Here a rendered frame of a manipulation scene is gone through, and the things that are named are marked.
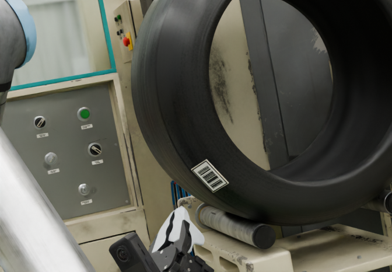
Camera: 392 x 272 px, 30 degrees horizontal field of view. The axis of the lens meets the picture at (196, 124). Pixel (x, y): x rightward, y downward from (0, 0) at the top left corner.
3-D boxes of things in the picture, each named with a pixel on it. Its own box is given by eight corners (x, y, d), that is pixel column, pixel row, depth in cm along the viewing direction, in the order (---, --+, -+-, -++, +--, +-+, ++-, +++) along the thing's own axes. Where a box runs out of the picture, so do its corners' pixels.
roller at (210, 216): (193, 216, 166) (206, 201, 167) (207, 229, 167) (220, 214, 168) (248, 238, 132) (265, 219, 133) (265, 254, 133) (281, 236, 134)
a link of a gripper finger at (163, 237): (188, 230, 124) (178, 274, 117) (163, 210, 121) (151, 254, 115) (200, 223, 122) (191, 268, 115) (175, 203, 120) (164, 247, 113)
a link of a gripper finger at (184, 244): (177, 232, 117) (167, 276, 111) (169, 226, 116) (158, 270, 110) (198, 221, 114) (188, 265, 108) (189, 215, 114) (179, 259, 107)
